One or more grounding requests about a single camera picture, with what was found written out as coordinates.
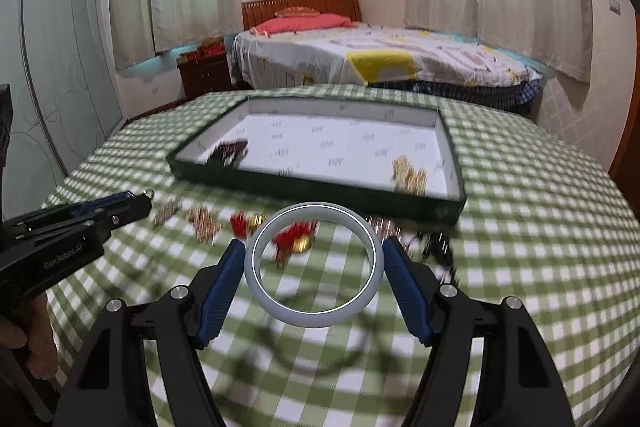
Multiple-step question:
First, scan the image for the dark wooden nightstand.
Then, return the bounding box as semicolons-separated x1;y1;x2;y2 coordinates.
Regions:
177;54;233;102

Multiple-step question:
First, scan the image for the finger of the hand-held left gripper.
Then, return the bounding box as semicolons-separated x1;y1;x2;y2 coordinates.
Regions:
9;191;137;229
84;193;153;239

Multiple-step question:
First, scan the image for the clear crystal bead bracelet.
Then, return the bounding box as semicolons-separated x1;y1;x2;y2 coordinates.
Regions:
152;199;182;228

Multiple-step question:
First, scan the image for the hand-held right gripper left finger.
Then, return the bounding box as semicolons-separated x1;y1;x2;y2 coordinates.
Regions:
52;238;247;427

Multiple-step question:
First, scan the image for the white jade bangle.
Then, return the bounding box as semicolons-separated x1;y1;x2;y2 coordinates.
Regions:
244;203;386;329

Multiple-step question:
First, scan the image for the cream pearl necklace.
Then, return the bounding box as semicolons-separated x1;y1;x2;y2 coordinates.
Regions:
391;155;428;195

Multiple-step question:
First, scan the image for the person's left hand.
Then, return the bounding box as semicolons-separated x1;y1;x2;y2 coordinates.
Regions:
0;291;59;380

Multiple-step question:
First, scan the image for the pink pillow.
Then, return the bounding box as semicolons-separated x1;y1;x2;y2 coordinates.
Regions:
251;13;353;35

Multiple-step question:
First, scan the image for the dark wooden bead string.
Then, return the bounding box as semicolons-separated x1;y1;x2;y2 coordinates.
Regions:
410;229;458;283

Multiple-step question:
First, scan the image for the wooden bed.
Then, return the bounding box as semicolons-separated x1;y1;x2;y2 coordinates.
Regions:
231;0;546;118

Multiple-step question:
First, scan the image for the gold bead bracelet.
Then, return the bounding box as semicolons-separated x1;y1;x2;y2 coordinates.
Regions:
187;206;223;243

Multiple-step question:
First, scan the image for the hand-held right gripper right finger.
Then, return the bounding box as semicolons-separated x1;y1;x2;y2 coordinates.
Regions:
382;234;576;427

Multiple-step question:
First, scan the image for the green checked tablecloth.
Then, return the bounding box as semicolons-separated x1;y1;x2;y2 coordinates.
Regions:
42;83;640;427

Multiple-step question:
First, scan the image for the patterned white bedsheet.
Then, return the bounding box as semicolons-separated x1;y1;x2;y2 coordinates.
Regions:
232;23;543;88

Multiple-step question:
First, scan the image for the champagne bead necklace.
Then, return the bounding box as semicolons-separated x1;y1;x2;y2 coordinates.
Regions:
367;216;401;240

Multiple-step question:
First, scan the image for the red knot gold charm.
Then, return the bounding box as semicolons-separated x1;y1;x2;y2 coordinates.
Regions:
272;221;317;265
230;211;266;238

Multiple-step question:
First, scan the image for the frosted glass sliding door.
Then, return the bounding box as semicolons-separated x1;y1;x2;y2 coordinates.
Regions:
0;0;123;218

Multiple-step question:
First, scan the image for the green cardboard tray box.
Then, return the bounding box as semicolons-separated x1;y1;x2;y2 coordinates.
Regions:
166;96;468;225

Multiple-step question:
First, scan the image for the dark red bead bracelet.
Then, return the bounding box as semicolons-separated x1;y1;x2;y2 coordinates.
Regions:
207;139;249;168

